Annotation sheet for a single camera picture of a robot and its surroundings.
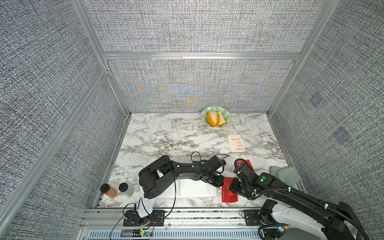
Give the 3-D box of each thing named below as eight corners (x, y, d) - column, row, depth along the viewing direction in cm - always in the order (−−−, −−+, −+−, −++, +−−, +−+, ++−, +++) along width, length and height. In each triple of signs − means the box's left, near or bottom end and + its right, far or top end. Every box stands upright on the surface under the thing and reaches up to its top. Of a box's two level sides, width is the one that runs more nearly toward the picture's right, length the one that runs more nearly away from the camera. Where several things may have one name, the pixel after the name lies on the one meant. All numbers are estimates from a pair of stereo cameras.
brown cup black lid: (107, 198, 82) (98, 192, 74) (110, 190, 84) (101, 183, 76) (115, 198, 82) (107, 192, 74) (117, 190, 84) (110, 183, 76)
